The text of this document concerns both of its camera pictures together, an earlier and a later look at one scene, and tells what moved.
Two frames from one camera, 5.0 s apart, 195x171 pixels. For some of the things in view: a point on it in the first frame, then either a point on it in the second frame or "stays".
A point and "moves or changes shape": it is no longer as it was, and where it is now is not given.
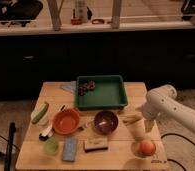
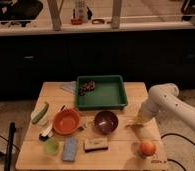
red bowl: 66,121 stays
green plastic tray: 108,94 stays
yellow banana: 130,117 moves or changes shape
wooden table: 61,137 stays
